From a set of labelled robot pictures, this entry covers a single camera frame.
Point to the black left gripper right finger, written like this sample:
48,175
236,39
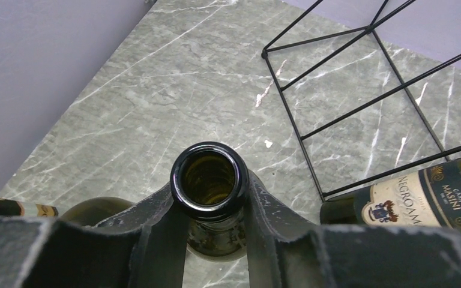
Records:
286,250

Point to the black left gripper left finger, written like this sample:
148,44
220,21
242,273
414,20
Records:
143,246

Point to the dark wine bottle cream label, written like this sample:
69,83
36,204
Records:
87,213

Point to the green wine bottle grey capsule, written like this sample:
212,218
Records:
210,183

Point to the dark wine bottle black top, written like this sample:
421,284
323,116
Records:
428,197

